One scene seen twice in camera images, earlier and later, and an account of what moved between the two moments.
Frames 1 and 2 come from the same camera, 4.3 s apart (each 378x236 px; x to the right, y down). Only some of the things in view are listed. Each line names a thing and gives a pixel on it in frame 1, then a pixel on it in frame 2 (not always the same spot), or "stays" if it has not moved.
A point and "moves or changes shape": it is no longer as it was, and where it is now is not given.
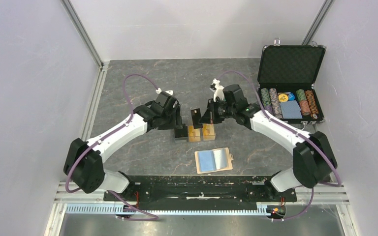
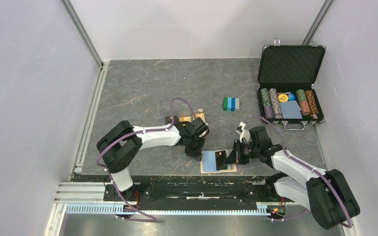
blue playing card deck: x=291 y=110 stays
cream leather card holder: x=213 y=161 moves or changes shape
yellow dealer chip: x=283 y=98 stays
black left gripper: x=176 y=123 → x=197 y=153
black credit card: x=196 y=116 moves or changes shape
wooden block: x=208 y=132 → x=200 y=115
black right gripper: x=207 y=118 → x=236 y=157
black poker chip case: x=286 y=77 stays
